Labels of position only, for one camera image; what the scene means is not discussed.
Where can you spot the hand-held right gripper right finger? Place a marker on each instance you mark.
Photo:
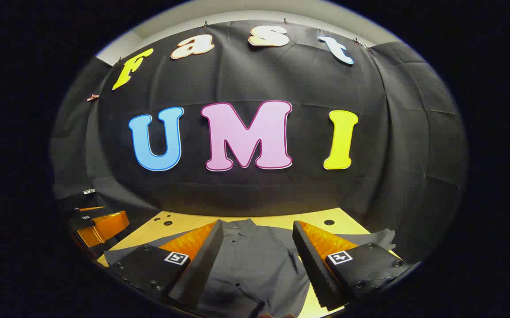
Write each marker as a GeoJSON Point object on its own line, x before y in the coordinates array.
{"type": "Point", "coordinates": [312, 265]}

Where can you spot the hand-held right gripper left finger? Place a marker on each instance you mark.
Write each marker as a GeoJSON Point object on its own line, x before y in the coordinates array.
{"type": "Point", "coordinates": [202, 265]}

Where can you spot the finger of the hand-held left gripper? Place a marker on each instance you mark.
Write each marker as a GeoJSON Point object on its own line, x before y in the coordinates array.
{"type": "Point", "coordinates": [104, 227]}

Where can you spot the grey collared shirt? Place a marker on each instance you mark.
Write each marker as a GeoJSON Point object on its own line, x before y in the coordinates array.
{"type": "Point", "coordinates": [254, 265]}

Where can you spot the black backdrop cloth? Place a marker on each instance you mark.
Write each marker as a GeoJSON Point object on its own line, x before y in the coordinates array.
{"type": "Point", "coordinates": [281, 190]}

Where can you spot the red clip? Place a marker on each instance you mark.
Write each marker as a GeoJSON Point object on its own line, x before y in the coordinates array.
{"type": "Point", "coordinates": [92, 97]}

